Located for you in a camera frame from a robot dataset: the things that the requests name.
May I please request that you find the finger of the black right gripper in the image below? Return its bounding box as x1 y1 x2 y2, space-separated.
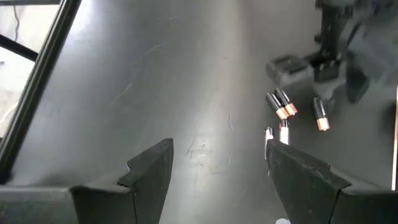
345 51 371 104
266 54 338 111

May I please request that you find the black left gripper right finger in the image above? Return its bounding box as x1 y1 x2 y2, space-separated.
266 139 398 224

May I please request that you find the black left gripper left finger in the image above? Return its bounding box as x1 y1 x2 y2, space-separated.
0 138 174 224

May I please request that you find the black copper battery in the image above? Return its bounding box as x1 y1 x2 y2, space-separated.
266 91 290 121
274 87 299 116
313 97 330 132

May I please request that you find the thin grey cable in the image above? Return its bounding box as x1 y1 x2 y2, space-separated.
12 5 21 42

